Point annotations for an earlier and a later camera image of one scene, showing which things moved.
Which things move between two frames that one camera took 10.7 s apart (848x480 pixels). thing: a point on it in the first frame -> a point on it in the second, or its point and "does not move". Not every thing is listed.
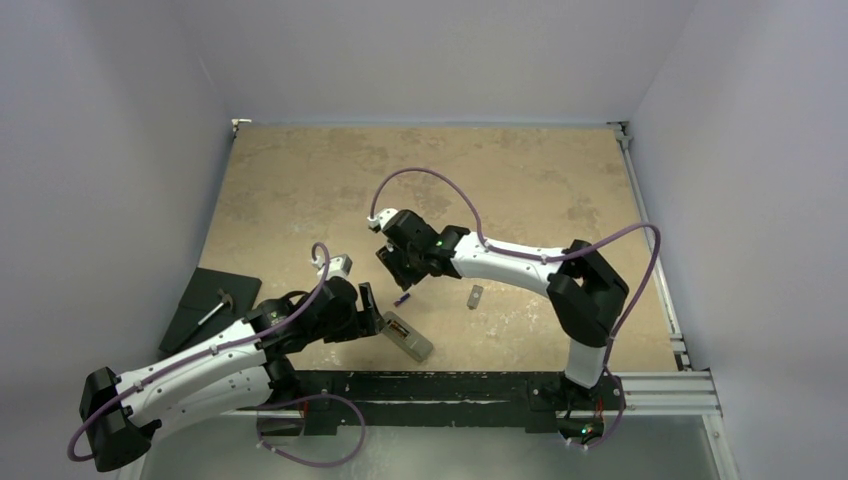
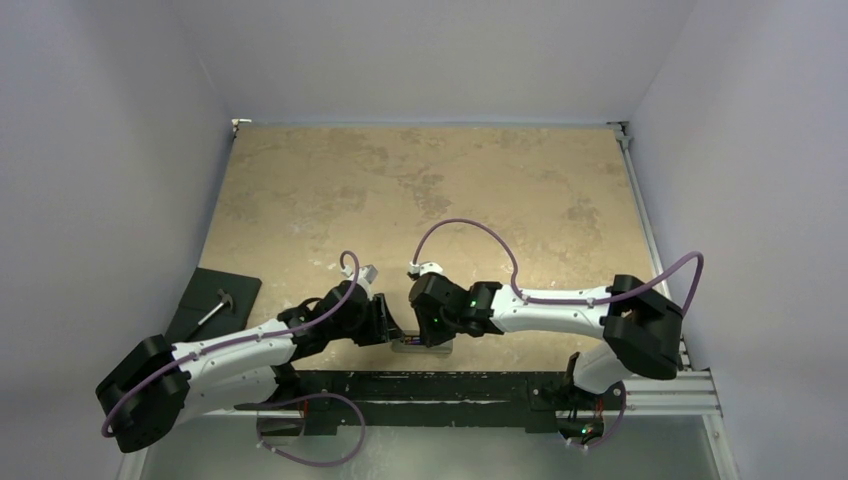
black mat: x=201 y=298 does not move
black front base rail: x=330 y=399 does not move
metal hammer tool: x=225 y=298 does not move
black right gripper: x=398 y=252 -> x=421 y=321
